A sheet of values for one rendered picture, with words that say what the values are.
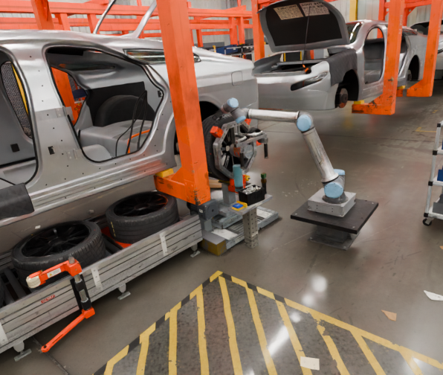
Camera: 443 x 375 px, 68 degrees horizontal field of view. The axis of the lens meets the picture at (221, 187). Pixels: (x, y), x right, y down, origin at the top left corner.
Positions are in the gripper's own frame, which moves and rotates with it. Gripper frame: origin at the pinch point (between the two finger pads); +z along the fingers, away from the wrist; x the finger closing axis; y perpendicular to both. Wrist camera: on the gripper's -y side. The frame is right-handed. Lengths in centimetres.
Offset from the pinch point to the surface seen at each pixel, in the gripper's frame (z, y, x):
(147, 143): 23, -60, 21
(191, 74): -48, -22, 37
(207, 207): 22, -56, -60
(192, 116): -35, -38, 12
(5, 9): 452, 67, 439
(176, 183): 16, -66, -23
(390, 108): 66, 325, -170
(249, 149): -11.8, 0.9, -43.3
